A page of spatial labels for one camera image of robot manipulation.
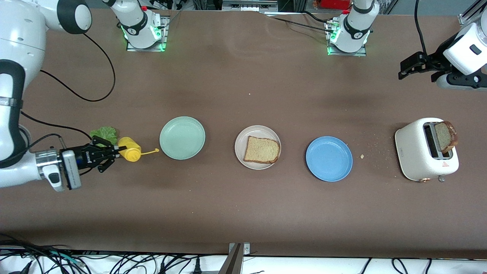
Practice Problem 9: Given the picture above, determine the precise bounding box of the green lettuce leaf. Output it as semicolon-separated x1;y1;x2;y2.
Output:
90;126;119;147

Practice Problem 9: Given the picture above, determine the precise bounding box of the yellow squeeze bottle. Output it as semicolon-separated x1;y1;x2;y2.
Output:
117;137;160;163

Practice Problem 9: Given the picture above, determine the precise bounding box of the light bread slice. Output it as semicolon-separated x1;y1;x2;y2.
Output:
243;136;281;164

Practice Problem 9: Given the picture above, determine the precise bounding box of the mint green plate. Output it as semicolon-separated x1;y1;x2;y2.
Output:
159;116;206;160

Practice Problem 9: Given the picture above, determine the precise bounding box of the blue plate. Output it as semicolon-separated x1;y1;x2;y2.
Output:
306;136;353;182

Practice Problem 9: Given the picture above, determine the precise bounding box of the beige plate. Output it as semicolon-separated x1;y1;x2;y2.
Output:
234;125;282;170

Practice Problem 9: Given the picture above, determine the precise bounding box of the aluminium profile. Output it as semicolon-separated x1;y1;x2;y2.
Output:
458;0;481;26

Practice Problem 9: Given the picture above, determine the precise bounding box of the dark crust bread slice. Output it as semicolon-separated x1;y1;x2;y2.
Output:
434;121;458;154

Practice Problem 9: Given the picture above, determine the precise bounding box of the white toaster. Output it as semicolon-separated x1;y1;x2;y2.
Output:
395;117;460;182

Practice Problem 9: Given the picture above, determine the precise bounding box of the red box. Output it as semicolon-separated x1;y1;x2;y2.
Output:
321;0;353;10

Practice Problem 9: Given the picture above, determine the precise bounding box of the grey metal bar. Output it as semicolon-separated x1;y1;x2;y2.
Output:
218;244;242;274

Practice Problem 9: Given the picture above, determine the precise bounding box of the long black left arm cable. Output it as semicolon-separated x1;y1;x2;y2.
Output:
414;0;430;57

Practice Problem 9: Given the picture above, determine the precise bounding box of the long black arm cable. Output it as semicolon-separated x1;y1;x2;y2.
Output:
39;32;116;102
414;0;430;57

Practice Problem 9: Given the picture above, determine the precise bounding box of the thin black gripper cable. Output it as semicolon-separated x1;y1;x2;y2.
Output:
0;110;94;168

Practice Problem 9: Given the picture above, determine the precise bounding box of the long black right arm cable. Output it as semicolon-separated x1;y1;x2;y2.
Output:
39;32;116;102

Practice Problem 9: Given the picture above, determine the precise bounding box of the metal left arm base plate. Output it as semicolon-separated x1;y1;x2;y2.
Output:
326;19;368;57

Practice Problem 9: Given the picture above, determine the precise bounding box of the teal cable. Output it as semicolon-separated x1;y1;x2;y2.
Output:
48;250;83;266

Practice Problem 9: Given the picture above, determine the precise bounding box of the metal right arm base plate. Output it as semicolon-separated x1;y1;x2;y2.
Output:
126;15;170;52

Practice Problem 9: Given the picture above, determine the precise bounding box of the black base cable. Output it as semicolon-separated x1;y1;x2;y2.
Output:
266;15;335;33
302;11;330;22

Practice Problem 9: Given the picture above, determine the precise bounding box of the metal table edge bracket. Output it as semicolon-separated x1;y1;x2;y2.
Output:
228;243;251;255

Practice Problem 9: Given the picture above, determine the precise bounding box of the aluminium frame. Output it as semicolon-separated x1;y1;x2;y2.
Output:
222;0;279;12

